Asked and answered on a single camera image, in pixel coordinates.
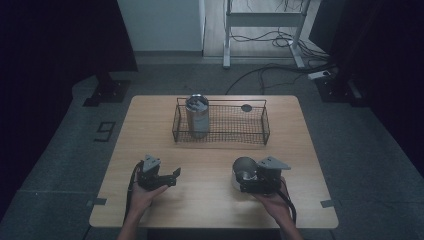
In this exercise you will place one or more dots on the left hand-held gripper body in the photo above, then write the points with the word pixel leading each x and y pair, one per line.
pixel 150 175

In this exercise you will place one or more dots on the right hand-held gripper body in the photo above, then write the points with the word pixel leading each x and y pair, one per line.
pixel 268 176

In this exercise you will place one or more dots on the short steel cup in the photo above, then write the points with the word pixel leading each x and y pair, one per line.
pixel 242 168

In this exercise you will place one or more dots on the tall steel tumbler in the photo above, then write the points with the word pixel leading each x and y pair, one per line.
pixel 197 116

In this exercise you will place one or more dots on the person's left hand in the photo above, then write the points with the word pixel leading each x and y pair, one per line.
pixel 145 198

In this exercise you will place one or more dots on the person's right hand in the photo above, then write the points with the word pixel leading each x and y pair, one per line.
pixel 275 203

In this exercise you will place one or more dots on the grey tape piece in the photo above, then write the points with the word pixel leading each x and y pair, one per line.
pixel 97 201
pixel 327 203

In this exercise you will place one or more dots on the black round disc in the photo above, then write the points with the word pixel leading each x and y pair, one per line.
pixel 246 108

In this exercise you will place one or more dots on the black stand base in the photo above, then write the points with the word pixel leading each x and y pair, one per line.
pixel 108 91
pixel 336 90

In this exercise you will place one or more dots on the white power strip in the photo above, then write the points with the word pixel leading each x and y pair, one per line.
pixel 319 74

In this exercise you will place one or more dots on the white panel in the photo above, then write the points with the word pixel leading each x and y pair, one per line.
pixel 160 23

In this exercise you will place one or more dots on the dark curtain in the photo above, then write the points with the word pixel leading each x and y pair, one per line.
pixel 383 50

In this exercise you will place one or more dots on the white metal desk frame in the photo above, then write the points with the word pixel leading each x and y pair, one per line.
pixel 263 19

